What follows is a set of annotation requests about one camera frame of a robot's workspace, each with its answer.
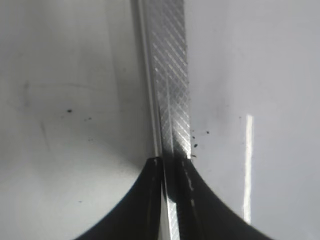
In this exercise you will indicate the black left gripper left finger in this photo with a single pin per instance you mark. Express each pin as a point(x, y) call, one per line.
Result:
point(137, 215)

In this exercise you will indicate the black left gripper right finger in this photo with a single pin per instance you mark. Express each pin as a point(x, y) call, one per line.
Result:
point(201, 214)

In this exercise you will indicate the white framed whiteboard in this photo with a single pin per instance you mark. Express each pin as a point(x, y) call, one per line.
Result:
point(90, 89)

